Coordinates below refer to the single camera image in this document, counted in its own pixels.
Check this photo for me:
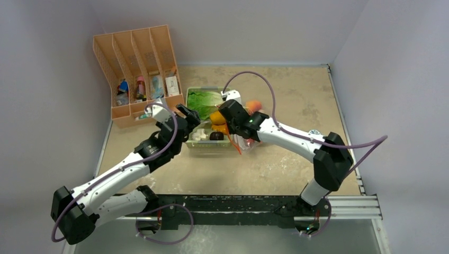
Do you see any fake dark purple plum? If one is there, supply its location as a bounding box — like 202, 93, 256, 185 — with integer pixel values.
209, 131, 224, 141

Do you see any blue object in organizer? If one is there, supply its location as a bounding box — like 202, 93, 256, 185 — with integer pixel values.
117, 80, 129, 94

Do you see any fake napa cabbage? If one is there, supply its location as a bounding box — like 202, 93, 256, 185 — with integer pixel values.
187, 90, 223, 120

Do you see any light blue packet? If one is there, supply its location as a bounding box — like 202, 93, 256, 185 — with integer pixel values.
150, 75, 164, 99

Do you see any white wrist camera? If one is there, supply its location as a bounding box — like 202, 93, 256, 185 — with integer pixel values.
144, 101, 173, 123
220, 89, 242, 104

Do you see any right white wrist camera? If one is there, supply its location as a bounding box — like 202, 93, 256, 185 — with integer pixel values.
220, 89, 242, 104

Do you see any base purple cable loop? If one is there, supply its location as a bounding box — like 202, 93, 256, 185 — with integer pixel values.
135, 202, 195, 246

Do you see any fake peach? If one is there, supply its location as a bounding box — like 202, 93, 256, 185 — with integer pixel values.
244, 100, 263, 115

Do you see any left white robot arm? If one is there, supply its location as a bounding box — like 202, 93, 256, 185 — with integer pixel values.
50, 102, 201, 245

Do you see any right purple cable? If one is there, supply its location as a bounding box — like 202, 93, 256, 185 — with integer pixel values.
222, 71, 389, 178

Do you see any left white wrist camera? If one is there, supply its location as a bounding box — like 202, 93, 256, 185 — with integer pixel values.
144, 101, 173, 123

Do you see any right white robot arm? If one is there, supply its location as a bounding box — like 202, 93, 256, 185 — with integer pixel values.
219, 99, 354, 215

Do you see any pink plastic file organizer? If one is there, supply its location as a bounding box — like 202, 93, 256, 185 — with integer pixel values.
93, 25, 185, 128

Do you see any fake orange ginger root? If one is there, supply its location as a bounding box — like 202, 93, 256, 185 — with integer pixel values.
211, 124, 229, 135

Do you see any fake white garlic bulb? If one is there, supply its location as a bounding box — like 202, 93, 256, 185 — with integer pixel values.
191, 128, 209, 141

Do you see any white packaged item card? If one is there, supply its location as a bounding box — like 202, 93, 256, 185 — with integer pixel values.
166, 76, 180, 96

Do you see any fake yellow lemon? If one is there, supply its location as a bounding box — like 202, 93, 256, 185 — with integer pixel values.
209, 111, 227, 125

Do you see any clear zip top bag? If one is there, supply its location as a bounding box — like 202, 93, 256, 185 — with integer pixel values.
228, 134, 260, 155

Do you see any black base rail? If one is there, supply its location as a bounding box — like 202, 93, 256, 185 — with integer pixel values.
137, 185, 332, 235

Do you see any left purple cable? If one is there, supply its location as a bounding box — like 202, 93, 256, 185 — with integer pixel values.
51, 102, 179, 243

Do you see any pink capped bottle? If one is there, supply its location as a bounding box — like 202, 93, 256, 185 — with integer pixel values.
135, 76, 147, 102

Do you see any green white glue stick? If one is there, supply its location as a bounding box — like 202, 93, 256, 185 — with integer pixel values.
135, 113, 151, 121

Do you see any light green plastic basket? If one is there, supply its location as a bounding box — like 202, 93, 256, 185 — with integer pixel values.
185, 86, 231, 149

